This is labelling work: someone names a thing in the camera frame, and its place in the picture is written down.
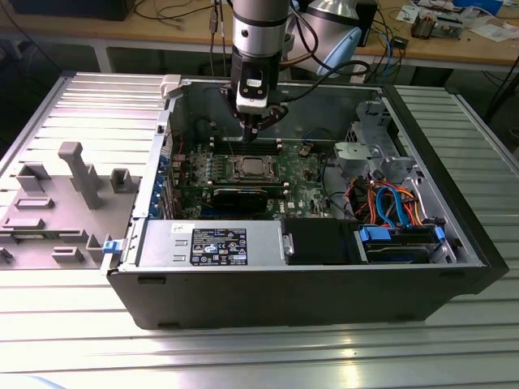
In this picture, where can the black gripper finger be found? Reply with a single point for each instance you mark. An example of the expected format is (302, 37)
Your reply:
(231, 99)
(275, 113)

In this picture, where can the silver square CPU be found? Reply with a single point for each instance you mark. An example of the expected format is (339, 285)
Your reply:
(254, 166)

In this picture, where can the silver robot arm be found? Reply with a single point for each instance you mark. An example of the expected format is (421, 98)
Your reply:
(263, 36)

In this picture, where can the RAM slot white clips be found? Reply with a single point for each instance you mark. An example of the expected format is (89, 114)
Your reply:
(221, 148)
(221, 142)

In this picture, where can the CPU socket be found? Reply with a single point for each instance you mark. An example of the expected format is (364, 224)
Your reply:
(233, 164)

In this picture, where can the finned CPU cooler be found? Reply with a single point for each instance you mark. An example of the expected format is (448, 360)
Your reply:
(423, 26)

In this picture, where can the round coin battery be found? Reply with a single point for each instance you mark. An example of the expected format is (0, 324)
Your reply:
(304, 150)

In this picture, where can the green motherboard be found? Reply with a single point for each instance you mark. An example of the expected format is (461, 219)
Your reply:
(302, 178)

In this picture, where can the black graphics card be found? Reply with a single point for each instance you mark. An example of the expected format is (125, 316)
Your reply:
(239, 199)

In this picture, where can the grey metal bay box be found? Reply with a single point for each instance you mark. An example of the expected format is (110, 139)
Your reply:
(357, 160)

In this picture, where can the wooden desk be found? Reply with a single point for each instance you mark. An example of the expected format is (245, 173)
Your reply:
(162, 30)

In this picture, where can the black tower box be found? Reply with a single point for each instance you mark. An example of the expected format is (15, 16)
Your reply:
(371, 32)

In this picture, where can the small black adapter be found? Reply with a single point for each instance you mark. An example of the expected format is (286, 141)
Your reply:
(400, 42)

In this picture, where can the small white papers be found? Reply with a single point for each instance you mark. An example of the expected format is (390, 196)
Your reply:
(407, 12)

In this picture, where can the silver power supply unit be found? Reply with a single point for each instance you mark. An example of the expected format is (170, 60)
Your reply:
(162, 243)

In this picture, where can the hard disk blue carrier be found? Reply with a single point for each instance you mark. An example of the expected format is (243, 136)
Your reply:
(389, 253)

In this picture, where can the green circuit board module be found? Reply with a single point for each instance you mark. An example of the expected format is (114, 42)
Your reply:
(449, 28)

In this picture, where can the black PC case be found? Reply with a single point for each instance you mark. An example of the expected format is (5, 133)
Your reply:
(284, 296)

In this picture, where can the large black box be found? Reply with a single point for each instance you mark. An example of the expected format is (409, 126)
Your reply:
(69, 10)

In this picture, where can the blue case latch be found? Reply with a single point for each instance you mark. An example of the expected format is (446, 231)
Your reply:
(111, 247)

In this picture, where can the blue box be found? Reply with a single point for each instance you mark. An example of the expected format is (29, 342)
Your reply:
(478, 5)

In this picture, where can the white paper sheet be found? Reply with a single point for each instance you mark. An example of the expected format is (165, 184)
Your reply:
(492, 32)

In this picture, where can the grey parts rack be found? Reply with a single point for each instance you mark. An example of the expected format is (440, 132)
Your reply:
(52, 239)

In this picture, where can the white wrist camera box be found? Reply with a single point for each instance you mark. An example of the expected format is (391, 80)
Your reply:
(252, 101)

